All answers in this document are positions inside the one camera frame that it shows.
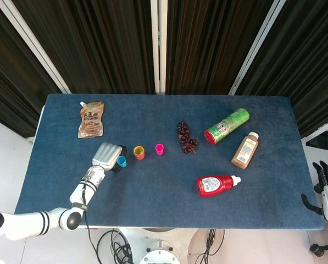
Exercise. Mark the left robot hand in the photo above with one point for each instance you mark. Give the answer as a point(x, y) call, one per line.
point(106, 155)

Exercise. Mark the light blue plastic cup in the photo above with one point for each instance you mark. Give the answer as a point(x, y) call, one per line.
point(122, 161)

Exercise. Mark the pink plastic cup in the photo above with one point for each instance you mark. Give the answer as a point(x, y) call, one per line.
point(159, 149)

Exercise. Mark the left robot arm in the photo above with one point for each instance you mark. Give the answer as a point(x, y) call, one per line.
point(29, 220)

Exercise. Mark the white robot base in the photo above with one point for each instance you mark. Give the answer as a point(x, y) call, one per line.
point(158, 247)

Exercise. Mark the orange plastic cup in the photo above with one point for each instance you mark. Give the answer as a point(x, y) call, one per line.
point(139, 157)

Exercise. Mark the brown spouted sauce pouch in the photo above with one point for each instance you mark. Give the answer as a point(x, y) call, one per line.
point(91, 121)

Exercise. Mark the black floor equipment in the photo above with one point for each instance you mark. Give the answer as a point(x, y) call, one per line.
point(327, 141)

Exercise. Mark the blue table cloth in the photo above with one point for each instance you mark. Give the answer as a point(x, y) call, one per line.
point(166, 176)

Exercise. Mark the dark red grape bunch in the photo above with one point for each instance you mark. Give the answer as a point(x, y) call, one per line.
point(187, 140)

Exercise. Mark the brown juice bottle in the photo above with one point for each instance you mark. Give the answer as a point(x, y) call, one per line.
point(244, 152)

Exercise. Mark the dark brown curtain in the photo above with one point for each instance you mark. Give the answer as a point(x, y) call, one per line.
point(111, 44)

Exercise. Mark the red ketchup bottle white cap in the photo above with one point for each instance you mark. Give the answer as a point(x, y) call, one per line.
point(214, 185)

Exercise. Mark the green chips can red lid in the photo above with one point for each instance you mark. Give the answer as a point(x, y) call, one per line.
point(227, 125)

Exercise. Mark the white frame post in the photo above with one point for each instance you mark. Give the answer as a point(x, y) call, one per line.
point(158, 46)
point(255, 49)
point(34, 46)

